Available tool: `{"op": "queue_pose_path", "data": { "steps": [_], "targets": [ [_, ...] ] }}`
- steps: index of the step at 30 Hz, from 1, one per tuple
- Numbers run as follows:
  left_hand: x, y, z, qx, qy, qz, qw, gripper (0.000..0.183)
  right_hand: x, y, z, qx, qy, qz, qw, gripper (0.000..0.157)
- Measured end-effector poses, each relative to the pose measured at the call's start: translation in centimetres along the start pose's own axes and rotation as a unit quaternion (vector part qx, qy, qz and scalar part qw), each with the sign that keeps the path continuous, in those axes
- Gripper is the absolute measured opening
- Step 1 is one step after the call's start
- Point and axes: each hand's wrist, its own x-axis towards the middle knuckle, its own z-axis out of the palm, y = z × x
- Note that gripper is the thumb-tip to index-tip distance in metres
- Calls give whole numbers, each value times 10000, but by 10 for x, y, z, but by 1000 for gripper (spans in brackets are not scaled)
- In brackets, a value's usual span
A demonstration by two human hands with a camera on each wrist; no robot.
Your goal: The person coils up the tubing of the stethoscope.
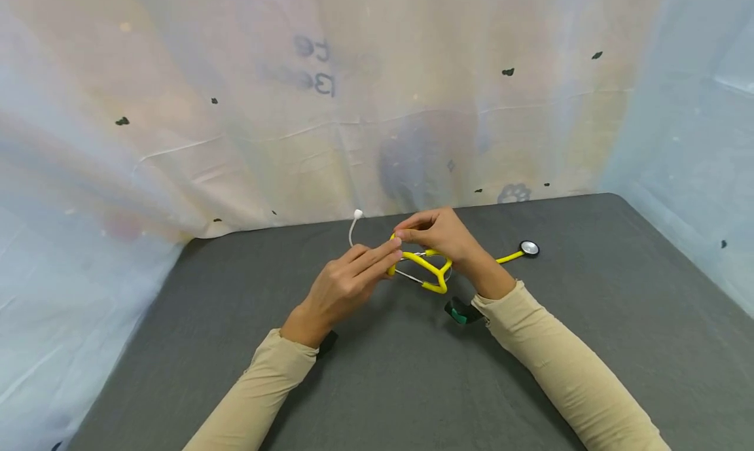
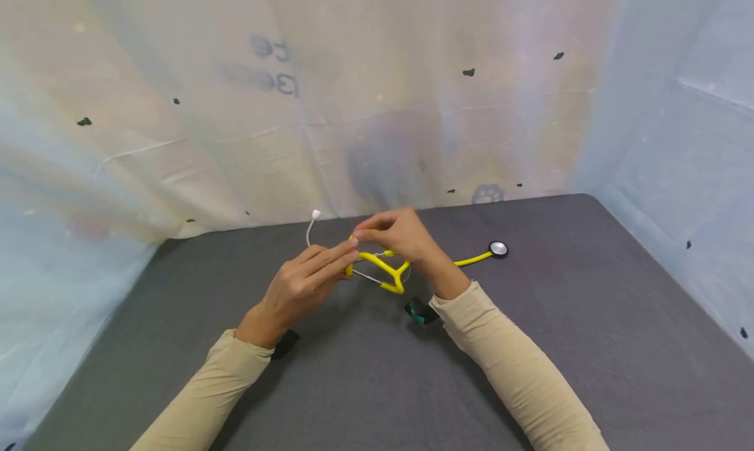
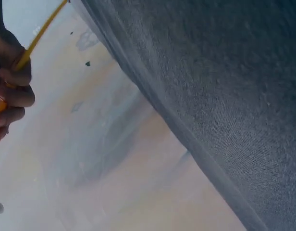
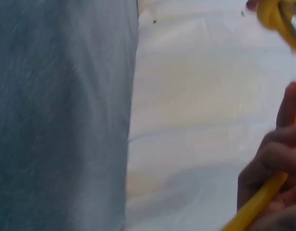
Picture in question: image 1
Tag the person's left fingers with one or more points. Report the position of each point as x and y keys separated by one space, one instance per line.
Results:
x=377 y=279

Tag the person's left middle finger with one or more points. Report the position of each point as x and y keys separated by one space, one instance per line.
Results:
x=380 y=262

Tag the person's left hand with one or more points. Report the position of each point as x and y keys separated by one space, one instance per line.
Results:
x=336 y=292

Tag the person's right fingers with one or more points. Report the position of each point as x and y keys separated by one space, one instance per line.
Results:
x=440 y=247

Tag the person's left index finger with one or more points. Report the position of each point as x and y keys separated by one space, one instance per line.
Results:
x=377 y=247

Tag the person's right forearm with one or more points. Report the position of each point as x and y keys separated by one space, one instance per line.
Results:
x=565 y=366

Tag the person's right thumb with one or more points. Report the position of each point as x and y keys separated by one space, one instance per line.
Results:
x=412 y=234

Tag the yellow stethoscope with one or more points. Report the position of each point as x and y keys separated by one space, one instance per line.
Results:
x=435 y=268

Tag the person's right index finger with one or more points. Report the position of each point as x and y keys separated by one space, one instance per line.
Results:
x=419 y=216

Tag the black wrist band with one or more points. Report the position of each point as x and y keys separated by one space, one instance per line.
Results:
x=462 y=311

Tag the person's left forearm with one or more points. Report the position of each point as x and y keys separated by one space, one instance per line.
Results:
x=265 y=389

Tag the person's right hand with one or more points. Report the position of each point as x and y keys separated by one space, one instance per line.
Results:
x=449 y=236

